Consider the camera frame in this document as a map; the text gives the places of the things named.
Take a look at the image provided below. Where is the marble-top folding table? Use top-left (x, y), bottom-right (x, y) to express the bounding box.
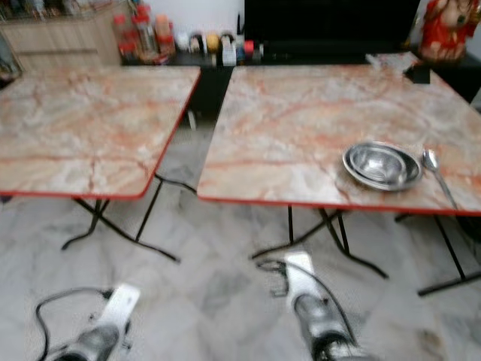
top-left (0, 65), bottom-right (202, 262)
top-left (197, 64), bottom-right (481, 296)

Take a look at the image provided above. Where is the stainless steel bowl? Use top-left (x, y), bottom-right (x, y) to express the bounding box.
top-left (343, 141), bottom-right (424, 192)

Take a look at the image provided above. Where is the silver metal spoon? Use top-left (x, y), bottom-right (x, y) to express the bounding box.
top-left (422, 149), bottom-right (460, 211)

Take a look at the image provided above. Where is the small white box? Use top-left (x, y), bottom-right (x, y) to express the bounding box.
top-left (222, 41), bottom-right (237, 67)

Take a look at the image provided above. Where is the small black box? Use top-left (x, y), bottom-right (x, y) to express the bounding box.
top-left (406, 64), bottom-right (433, 83)

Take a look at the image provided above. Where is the black television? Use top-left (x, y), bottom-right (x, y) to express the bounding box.
top-left (243, 0), bottom-right (422, 44)

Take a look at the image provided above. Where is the orange-filled tall jar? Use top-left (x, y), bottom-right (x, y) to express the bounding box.
top-left (156, 15), bottom-right (176, 57)

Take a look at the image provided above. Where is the large red-lidded clear jar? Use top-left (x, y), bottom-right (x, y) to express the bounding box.
top-left (134, 6), bottom-right (157, 57)

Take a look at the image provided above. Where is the small red-lidded jar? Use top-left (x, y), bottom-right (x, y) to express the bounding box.
top-left (113, 14), bottom-right (135, 59)

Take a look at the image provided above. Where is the red robed statue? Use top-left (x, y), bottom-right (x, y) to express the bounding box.
top-left (419, 0), bottom-right (481, 62)

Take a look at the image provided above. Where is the light wooden drawer cabinet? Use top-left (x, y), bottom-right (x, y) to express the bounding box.
top-left (0, 9), bottom-right (132, 72)

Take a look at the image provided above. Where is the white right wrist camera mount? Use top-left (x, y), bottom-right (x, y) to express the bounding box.
top-left (284, 252), bottom-right (318, 309)

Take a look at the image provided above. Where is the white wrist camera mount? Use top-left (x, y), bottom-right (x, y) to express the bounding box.
top-left (101, 284), bottom-right (141, 333)
top-left (284, 252), bottom-right (318, 309)

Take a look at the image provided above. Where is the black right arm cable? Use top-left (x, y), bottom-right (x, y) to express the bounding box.
top-left (257, 258), bottom-right (362, 332)

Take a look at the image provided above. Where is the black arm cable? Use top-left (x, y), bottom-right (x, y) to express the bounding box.
top-left (35, 287), bottom-right (115, 361)
top-left (257, 258), bottom-right (362, 332)

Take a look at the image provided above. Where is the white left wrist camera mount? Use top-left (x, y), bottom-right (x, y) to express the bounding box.
top-left (101, 284), bottom-right (141, 333)

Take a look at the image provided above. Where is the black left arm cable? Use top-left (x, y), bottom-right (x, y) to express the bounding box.
top-left (35, 287), bottom-right (115, 361)

